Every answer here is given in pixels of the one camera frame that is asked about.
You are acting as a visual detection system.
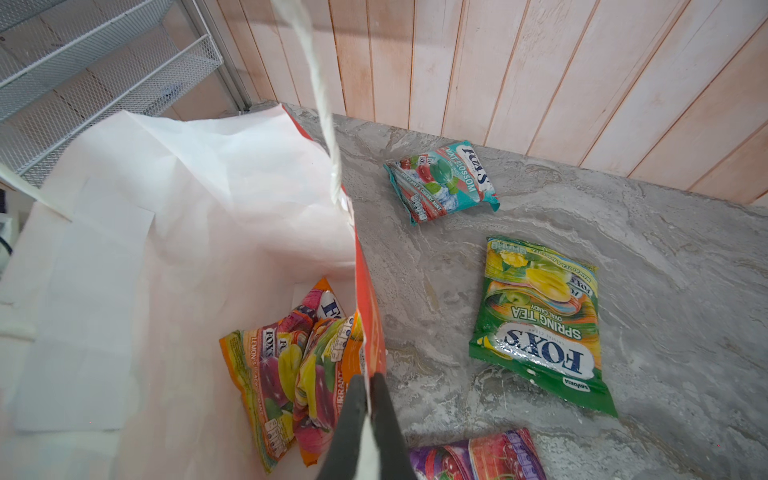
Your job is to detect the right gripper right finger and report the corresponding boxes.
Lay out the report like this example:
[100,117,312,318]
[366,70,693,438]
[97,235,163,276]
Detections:
[370,372,417,480]

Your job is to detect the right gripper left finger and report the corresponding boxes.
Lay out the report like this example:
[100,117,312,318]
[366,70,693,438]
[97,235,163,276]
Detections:
[316,375,368,480]

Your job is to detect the orange candy bag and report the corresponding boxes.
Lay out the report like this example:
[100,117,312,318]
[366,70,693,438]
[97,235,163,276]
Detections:
[219,279,343,474]
[293,315,364,466]

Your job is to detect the red paper bag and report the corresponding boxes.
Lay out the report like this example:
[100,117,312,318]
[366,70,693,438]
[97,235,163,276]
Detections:
[1,1,386,479]

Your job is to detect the purple berry candy bag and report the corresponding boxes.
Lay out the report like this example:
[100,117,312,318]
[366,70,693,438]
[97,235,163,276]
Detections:
[409,428,547,480]

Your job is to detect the green spring tea candy bag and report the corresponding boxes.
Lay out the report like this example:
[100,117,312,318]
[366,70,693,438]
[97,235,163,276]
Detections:
[469,236,618,417]

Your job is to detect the teal mint candy bag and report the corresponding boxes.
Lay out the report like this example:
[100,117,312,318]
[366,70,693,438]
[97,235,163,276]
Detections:
[384,141,500,224]

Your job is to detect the white wire mesh shelf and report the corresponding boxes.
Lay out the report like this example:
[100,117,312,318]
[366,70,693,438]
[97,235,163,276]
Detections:
[1,0,223,187]

